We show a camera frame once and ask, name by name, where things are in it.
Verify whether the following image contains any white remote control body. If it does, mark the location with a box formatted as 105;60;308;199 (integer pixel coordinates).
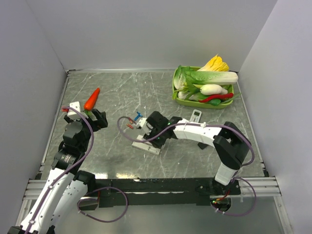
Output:
132;141;160;156

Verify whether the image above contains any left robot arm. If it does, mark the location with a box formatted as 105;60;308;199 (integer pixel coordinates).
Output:
8;107;108;234

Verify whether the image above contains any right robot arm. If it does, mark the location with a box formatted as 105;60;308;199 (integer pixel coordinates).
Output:
138;111;254;194

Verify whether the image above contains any small white remote control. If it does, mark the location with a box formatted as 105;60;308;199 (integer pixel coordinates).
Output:
190;109;202;123

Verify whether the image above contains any orange toy carrot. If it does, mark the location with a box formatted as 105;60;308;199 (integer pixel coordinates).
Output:
83;88;100;115

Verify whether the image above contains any green plastic basket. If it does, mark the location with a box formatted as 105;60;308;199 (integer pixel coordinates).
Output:
172;66;234;110

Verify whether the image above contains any green toy bok choy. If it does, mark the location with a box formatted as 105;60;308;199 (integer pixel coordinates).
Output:
172;84;199;100

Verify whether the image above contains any toy napa cabbage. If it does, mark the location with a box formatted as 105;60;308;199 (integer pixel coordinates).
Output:
173;65;238;90

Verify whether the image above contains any green toy pepper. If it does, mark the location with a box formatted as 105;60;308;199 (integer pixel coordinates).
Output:
209;98;221;106

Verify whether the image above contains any white toy radish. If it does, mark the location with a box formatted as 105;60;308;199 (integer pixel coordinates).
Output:
200;84;228;96

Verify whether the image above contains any red toy chili pepper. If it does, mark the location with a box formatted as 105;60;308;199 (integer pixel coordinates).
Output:
199;93;234;103

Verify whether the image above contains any yellow toy cabbage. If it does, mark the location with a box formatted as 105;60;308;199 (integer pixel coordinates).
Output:
198;54;229;72

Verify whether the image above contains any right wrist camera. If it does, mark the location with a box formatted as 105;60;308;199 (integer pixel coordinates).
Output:
136;117;153;135

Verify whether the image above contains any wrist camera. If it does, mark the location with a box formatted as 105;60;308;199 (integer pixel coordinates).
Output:
62;101;81;120
136;117;153;135

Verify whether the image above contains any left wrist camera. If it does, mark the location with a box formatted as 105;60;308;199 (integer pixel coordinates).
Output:
62;101;81;120

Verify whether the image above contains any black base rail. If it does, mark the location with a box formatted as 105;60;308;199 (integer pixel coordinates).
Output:
67;177;241;208

